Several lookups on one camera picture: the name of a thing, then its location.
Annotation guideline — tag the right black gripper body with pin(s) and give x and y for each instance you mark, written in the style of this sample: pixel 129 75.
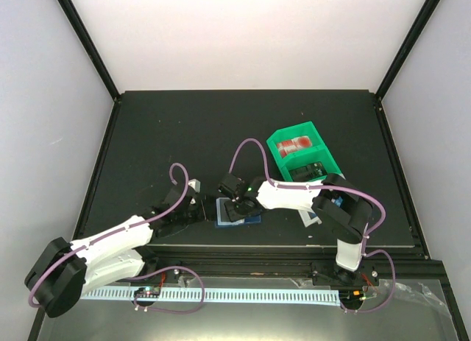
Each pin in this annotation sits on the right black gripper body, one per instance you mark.
pixel 238 212

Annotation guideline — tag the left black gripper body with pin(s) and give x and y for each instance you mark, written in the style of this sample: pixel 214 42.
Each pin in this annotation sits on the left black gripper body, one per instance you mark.
pixel 196 216

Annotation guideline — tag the blue card holder wallet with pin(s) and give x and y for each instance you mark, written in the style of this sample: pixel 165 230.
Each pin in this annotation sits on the blue card holder wallet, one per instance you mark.
pixel 222 219

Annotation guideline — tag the red white card stack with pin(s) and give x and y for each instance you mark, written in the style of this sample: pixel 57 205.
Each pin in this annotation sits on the red white card stack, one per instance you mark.
pixel 290 146

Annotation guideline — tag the green bin with red cards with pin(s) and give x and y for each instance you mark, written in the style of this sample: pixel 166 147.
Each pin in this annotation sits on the green bin with red cards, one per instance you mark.
pixel 303 129

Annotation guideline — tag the green bin with black cards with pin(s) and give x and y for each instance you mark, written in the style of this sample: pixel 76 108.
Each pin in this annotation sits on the green bin with black cards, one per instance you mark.
pixel 307 156

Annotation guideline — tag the white bin with blue cards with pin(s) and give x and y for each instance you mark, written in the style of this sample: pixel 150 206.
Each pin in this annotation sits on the white bin with blue cards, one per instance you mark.
pixel 310 218

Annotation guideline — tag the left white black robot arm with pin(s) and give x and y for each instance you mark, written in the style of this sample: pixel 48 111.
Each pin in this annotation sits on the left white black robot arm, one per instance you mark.
pixel 65 271

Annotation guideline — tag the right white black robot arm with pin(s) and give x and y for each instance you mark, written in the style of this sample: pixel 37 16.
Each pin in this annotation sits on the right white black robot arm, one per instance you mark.
pixel 342 209

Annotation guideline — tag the black vip card stack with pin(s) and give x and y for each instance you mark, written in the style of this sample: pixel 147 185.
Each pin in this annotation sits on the black vip card stack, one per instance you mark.
pixel 309 172

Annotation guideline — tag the blue vip card stack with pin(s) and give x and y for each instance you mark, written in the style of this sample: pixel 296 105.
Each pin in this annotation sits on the blue vip card stack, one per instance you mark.
pixel 326 206

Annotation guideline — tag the left small circuit board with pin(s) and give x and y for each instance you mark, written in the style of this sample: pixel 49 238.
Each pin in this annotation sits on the left small circuit board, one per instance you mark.
pixel 147 292

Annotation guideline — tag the small circuit board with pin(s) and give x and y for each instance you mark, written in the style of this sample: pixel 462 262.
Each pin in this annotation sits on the small circuit board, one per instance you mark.
pixel 357 294
pixel 147 292

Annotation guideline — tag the right small circuit board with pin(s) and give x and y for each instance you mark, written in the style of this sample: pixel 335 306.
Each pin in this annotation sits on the right small circuit board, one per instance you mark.
pixel 357 294

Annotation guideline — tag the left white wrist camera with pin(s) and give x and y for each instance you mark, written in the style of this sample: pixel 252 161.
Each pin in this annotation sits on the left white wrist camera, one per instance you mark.
pixel 193 186

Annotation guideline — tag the white slotted cable duct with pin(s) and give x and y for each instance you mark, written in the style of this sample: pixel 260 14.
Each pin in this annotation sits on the white slotted cable duct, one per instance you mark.
pixel 221 295

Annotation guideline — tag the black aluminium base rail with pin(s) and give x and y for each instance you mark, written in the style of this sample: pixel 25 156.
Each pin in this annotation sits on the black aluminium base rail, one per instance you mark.
pixel 317 265

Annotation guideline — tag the left black frame post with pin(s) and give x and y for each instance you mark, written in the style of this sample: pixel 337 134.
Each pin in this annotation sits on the left black frame post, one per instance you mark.
pixel 89 46

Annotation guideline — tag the black frame post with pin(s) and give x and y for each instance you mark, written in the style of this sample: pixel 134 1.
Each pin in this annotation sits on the black frame post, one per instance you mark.
pixel 89 46
pixel 420 22

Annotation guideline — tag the right black frame post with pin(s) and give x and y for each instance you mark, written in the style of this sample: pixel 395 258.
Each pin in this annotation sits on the right black frame post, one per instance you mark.
pixel 420 22

